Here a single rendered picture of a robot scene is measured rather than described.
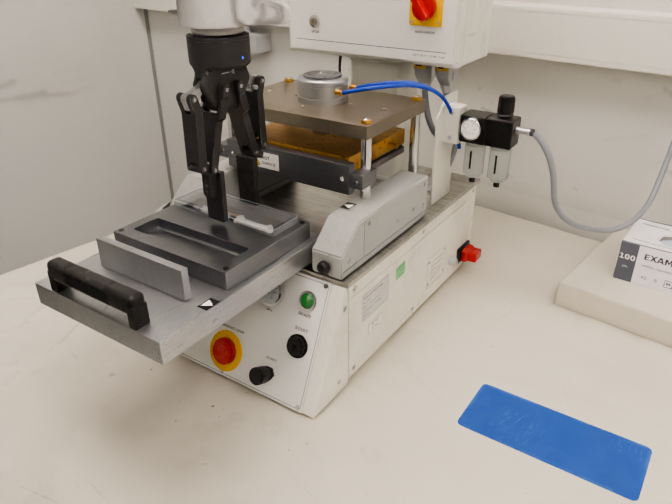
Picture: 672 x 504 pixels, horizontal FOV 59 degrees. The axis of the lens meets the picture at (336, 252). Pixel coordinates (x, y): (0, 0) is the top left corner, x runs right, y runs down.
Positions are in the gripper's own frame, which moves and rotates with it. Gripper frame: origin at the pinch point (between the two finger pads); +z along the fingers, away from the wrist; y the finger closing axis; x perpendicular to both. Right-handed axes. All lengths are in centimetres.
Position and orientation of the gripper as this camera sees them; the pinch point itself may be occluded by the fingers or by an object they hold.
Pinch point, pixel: (232, 189)
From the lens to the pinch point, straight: 82.8
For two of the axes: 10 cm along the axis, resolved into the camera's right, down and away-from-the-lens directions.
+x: 8.3, 2.6, -5.0
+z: 0.1, 8.8, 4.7
